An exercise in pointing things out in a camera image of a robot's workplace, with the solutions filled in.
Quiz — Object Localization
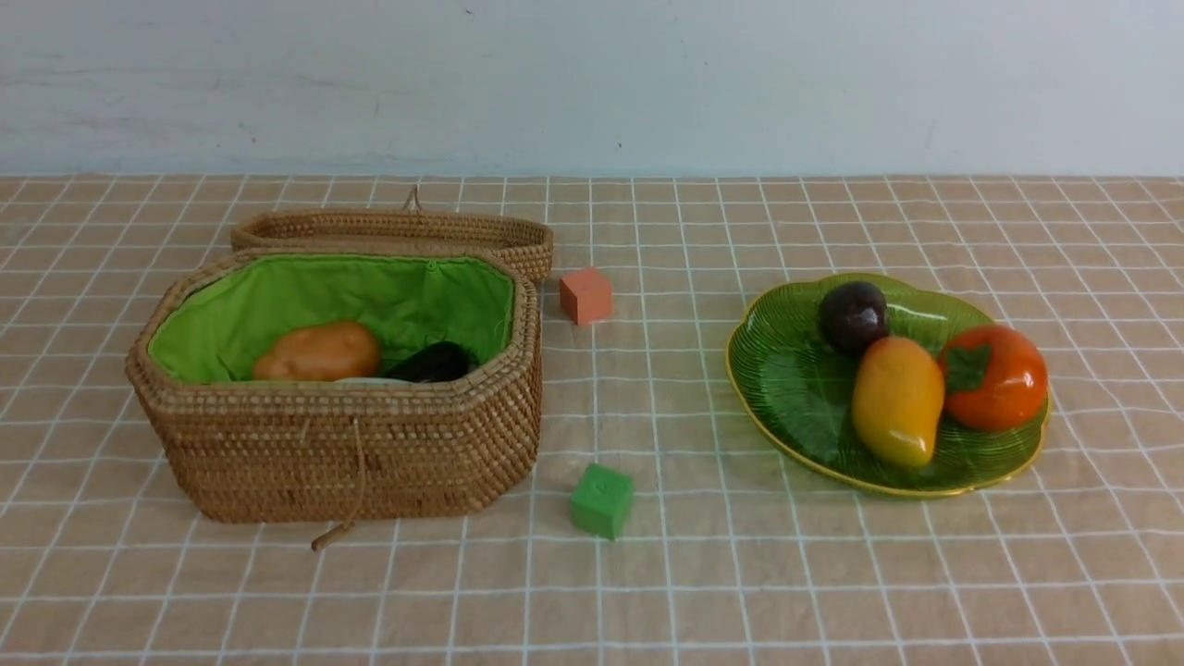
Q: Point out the dark purple eggplant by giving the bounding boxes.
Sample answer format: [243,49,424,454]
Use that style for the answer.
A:
[382,340,478,383]

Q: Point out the tan potato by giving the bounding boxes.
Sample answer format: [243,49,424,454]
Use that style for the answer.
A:
[251,320,382,382]

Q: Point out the dark purple mangosteen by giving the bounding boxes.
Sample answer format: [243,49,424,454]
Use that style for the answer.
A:
[818,281,892,359]

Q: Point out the yellow orange mango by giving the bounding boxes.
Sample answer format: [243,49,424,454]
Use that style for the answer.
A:
[851,337,944,468]

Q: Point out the orange persimmon green calyx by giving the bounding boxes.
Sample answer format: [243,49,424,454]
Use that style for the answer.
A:
[938,324,1049,433]

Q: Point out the white radish green leaves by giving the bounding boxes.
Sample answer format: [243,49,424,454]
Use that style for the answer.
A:
[337,376,413,385]

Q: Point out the orange foam cube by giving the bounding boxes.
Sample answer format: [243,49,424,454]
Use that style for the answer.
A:
[559,265,614,327]

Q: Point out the green foam cube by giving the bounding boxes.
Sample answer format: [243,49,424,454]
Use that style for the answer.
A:
[568,463,635,540]

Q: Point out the green glass leaf plate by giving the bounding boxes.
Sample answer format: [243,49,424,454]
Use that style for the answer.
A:
[723,273,1053,499]

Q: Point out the woven wicker basket lid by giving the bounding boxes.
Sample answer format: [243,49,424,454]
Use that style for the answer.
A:
[231,186,554,282]

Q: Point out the beige checkered tablecloth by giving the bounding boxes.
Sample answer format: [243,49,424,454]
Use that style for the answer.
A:
[1,177,1183,665]

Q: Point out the woven wicker basket green lining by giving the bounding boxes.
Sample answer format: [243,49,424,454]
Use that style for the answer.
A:
[124,246,545,553]

